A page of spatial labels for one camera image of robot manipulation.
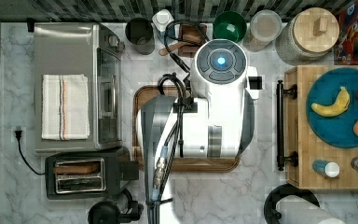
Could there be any black drawer handle bar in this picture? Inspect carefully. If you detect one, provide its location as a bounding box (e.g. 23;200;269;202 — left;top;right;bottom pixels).
276;80;298;171

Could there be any wooden drawer box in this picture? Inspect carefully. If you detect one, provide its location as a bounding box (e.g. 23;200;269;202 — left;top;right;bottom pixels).
283;65;358;189

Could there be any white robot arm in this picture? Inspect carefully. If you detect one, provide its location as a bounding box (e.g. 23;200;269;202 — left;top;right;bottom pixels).
136;39;261;224

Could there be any wooden serving tray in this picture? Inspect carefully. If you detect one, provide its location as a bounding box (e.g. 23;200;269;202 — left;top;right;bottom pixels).
132;85;240;173

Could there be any wooden spoon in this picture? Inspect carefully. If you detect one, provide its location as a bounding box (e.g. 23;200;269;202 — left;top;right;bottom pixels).
158;35;201;56

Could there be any brown wooden utensil holder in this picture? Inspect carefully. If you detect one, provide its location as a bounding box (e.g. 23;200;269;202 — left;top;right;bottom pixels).
176;22;209;59

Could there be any light blue mug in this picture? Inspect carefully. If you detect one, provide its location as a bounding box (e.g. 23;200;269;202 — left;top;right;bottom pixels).
125;18;155;55

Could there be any white capped bottle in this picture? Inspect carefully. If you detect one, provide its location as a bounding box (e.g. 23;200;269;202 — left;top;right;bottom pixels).
152;9;173;32

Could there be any green bowl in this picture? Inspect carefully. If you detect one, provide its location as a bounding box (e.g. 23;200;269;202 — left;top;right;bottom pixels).
213;11;247;43

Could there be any wooden toast slice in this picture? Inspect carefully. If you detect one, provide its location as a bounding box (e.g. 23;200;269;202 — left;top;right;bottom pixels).
53;164;100;175

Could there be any stainless steel toaster oven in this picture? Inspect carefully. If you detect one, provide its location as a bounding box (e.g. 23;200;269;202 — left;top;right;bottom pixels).
34;22;124;153

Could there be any black glass french press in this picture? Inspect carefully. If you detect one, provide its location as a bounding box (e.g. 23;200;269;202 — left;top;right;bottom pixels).
88;189;144;224

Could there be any white striped folded towel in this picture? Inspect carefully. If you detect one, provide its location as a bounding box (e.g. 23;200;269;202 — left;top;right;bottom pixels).
41;74;90;141

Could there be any glass jar of grains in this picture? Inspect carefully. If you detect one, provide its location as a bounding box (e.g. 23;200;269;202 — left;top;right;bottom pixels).
242;9;282;52

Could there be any dark grey toaster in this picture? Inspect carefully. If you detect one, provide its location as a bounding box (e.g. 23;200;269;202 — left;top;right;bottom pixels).
45;147;139;200

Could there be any black paper towel holder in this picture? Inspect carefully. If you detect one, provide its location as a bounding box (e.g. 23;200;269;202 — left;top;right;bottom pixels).
264;184;320;224

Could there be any white paper towel roll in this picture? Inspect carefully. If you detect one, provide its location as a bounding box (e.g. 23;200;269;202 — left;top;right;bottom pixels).
276;195;346;224

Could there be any ceramic jar with wooden lid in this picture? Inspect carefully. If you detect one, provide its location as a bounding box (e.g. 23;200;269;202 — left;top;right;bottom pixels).
275;7;339;65

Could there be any blue plate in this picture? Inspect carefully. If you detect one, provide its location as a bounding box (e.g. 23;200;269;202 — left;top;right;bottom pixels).
306;68;358;148

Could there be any blue white salt shaker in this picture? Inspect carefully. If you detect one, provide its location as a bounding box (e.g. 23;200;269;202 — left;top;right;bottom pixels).
312;160;340;178

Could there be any yellow banana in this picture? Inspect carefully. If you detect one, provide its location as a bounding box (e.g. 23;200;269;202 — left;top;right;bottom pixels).
311;87;351;118

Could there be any froot loops cereal box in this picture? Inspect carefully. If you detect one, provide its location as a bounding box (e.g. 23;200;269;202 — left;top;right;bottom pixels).
334;0;358;65

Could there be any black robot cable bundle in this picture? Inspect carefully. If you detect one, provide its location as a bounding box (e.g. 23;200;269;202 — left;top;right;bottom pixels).
145;20;211;224

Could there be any black power cord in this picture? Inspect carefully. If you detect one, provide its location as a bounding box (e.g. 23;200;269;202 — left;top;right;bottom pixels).
14;129;47;176

